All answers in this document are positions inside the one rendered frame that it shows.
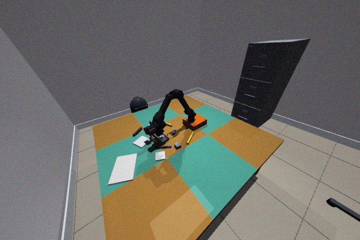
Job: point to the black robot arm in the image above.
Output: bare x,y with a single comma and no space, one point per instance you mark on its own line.
157,128

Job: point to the grey keyboard with keys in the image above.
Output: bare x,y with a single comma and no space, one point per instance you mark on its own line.
162,138

